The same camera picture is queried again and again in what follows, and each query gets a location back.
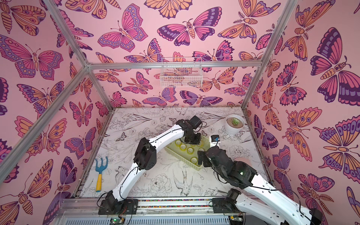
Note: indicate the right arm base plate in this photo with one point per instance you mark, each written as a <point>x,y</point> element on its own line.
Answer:
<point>224,205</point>

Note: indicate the white wire wall basket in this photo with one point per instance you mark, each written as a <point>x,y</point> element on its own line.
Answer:
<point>181,73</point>

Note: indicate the white pot with succulent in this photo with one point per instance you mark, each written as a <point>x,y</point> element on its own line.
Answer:
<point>234,124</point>

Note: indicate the blue yellow garden fork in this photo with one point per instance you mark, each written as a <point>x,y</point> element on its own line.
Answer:
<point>100,167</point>

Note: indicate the yellow tape roll six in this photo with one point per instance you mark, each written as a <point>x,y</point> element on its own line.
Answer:
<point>190,150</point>

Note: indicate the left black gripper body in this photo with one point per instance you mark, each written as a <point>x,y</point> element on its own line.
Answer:
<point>194,139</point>

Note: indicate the green plastic storage basket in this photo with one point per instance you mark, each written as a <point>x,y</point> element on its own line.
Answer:
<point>183,156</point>

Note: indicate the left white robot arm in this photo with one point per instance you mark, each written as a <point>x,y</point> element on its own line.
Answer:
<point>145,158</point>

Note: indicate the aluminium front rail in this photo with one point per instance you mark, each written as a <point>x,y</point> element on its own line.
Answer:
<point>152,211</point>

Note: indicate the clear white tape roll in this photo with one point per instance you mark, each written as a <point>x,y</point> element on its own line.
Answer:
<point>178,142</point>

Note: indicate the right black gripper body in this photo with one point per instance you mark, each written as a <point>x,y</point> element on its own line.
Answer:
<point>202,157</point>

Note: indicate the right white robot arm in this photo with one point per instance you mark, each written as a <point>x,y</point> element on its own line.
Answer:
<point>252,193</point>

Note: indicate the yellow tape roll four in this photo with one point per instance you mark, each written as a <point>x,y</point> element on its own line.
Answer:
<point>183,147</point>

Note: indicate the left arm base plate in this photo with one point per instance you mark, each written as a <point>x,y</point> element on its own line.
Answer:
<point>112,207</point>

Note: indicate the yellow tape roll three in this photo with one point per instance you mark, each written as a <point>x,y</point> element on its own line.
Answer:
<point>194,160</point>

